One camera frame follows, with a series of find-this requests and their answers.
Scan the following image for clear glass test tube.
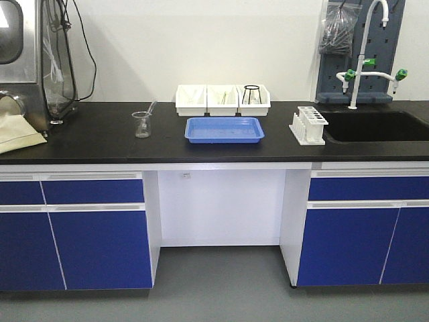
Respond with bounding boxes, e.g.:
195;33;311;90
142;101;158;130

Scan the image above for white test tube rack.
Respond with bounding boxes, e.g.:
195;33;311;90
289;106;328;146

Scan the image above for plastic bag of tubes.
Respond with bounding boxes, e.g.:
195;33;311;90
318;1;362;56

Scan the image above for grey pegboard drying rack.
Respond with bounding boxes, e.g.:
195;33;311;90
315;1;406;104

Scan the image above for blue plastic tray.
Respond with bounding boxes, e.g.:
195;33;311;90
184;117;265;144

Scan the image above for middle white storage bin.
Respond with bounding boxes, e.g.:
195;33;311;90
206;85;239;117

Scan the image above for white storage bin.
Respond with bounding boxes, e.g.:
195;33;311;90
175;85;207;117
206;85;239;117
235;84;271;117

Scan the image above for left white storage bin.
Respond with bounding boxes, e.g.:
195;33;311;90
175;85;207;117

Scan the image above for yellow green plastic spatulas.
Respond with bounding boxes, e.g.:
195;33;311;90
221;91;228;104

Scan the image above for right white storage bin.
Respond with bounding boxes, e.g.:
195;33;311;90
235;84;271;117

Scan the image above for clear glass beaker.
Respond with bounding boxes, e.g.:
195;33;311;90
131;111;151;138

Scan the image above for black lab sink basin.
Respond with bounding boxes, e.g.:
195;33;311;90
322;111;428;142

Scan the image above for white gooseneck lab faucet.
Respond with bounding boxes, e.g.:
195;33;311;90
336;1;408;110

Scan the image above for blue right cabinet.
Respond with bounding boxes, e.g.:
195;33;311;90
295;171;428;286

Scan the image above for blue cabinet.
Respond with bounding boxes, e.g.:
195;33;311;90
1;172;156;291
295;171;428;286

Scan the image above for blue left cabinet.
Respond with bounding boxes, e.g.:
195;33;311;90
1;172;156;291

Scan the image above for stainless steel lab machine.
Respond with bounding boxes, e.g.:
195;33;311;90
1;1;77;132

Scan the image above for beige cloth bag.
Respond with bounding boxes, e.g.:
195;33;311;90
1;115;47;153

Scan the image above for black wire tripod stand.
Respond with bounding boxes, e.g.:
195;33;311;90
242;85;262;105

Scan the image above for black power cable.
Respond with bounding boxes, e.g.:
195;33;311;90
50;0;97;101

